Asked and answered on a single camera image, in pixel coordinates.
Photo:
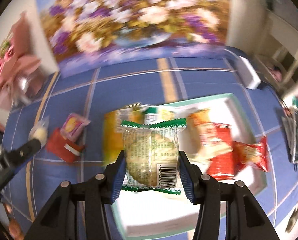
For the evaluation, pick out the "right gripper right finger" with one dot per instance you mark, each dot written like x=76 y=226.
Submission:
x=245 y=218

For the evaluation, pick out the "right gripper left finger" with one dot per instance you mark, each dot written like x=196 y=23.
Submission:
x=58 y=218

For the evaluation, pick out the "clear-wrapped white round pastry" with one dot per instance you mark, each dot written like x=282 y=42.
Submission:
x=40 y=131

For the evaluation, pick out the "long red snack packet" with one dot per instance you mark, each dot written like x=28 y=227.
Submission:
x=226 y=157

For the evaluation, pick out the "red snack packet with picture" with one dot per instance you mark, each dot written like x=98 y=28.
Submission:
x=254 y=155

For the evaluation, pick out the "red rectangular snack bar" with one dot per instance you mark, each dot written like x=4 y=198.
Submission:
x=63 y=148

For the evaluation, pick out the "pink snack packet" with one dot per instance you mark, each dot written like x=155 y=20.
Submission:
x=74 y=126

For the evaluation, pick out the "beige orange snack packet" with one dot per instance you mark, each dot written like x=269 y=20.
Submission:
x=210 y=139

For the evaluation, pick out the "yellow cake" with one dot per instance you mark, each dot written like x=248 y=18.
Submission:
x=112 y=142

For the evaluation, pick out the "green-edged clear round cookie pack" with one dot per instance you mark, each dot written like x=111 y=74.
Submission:
x=152 y=155

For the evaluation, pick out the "green white cracker packet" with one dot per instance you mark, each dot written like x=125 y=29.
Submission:
x=155 y=114

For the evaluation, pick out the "person's hand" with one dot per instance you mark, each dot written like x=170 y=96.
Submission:
x=14 y=227

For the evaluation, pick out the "white teal-rimmed tray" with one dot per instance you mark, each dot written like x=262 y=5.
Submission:
x=151 y=214

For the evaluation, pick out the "pink flower bouquet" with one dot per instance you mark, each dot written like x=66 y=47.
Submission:
x=21 y=79

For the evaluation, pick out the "cluttered items beside table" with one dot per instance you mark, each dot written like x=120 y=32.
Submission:
x=297 y=134

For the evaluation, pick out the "blue plaid tablecloth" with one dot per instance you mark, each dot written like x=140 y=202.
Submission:
x=155 y=81

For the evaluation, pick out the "white rectangular device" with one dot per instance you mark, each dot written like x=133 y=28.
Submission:
x=249 y=77

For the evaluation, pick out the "floral canvas painting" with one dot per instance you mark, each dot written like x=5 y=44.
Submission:
x=88 y=34

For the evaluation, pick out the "white shelf unit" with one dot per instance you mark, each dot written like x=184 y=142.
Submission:
x=276 y=55

